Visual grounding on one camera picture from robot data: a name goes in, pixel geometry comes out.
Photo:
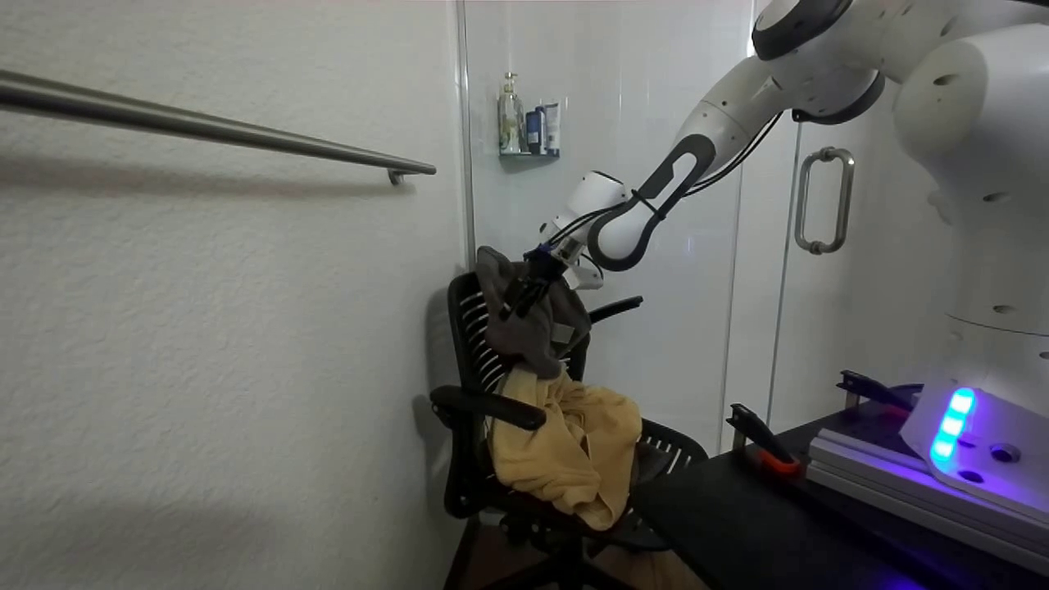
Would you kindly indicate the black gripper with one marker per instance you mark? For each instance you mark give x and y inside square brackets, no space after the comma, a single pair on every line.
[546,267]

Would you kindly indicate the grey towel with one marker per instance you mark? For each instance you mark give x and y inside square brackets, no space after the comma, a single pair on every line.
[536,339]

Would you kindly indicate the glass shower door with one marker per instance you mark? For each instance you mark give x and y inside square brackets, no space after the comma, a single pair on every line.
[863,328]

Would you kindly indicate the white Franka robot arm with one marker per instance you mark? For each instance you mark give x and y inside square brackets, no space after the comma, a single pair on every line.
[985,216]

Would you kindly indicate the black mesh office chair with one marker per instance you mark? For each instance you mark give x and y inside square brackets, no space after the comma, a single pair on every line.
[469,328]

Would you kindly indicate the small shower shelf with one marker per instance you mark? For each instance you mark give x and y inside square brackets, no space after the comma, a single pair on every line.
[527,157]

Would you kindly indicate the fixed glass shower panel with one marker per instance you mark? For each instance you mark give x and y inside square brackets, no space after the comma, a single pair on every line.
[667,328]

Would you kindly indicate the yellow towel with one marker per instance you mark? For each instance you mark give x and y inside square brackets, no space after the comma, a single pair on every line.
[569,448]

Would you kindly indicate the white bottle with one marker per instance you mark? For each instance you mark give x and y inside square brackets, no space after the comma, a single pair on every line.
[509,118]

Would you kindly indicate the red and black hand tool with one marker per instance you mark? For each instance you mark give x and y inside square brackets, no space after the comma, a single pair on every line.
[765,443]

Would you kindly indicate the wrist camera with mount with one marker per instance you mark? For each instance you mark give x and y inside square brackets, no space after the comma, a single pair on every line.
[583,274]

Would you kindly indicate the chrome wall towel bar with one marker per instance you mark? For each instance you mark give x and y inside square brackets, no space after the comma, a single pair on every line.
[217,129]

